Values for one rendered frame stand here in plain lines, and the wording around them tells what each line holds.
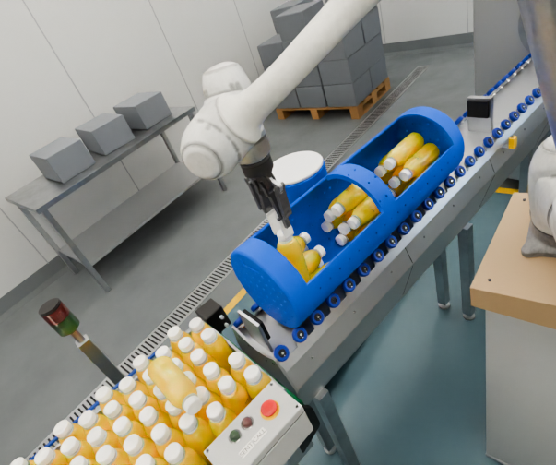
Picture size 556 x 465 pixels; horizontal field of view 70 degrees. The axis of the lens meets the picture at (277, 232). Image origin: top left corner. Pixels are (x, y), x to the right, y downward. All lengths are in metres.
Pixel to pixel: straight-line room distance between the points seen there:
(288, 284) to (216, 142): 0.48
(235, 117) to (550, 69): 0.46
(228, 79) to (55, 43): 3.56
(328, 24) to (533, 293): 0.72
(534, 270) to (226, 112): 0.79
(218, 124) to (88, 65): 3.75
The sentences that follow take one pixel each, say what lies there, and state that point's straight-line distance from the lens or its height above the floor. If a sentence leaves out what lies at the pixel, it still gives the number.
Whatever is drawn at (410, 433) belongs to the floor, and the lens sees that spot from 2.05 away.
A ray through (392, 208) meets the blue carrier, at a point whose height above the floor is 1.12.
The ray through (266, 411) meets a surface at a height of 1.11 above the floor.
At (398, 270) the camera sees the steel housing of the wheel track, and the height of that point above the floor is 0.86.
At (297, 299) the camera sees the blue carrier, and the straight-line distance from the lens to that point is 1.05.
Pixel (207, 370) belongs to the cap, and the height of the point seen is 1.08.
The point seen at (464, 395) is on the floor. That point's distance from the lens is 2.13.
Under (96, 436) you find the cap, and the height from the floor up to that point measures 1.08.
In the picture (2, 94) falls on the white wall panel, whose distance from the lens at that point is 4.13.
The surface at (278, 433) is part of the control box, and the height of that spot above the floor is 1.10.
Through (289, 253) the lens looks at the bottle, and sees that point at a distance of 1.06.
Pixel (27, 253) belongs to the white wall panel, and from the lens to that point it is 4.28.
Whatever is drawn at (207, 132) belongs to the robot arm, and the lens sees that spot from 0.69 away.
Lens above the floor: 1.86
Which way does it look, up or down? 35 degrees down
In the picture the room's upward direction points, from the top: 22 degrees counter-clockwise
